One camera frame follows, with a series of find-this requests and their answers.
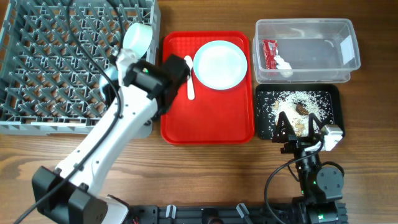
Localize grey dishwasher rack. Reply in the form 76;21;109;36
1;0;161;136

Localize white rice pile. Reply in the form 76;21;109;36
256;91;335;140

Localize clear plastic bin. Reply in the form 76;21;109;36
252;18;361;84

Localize red snack wrapper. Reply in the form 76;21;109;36
262;39;278;69

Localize mint green bowl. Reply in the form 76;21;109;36
123;22;153;58

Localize light blue plate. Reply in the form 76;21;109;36
193;40;248;90

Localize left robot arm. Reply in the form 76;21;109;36
32;55;190;223

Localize white tissue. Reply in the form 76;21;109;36
274;55;293;78

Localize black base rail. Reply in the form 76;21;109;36
124;202;346;224

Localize white plastic spoon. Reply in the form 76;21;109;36
184;55;195;100

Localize black waste tray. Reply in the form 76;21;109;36
255;84;344;129

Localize brown food scraps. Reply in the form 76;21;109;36
272;100;309;137

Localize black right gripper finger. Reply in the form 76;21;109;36
307;113;326;139
272;111;295;143

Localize light blue bowl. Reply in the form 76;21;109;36
98;65;121;100

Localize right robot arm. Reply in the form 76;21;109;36
272;112;348;223

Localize red plastic tray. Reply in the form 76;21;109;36
160;31;254;144

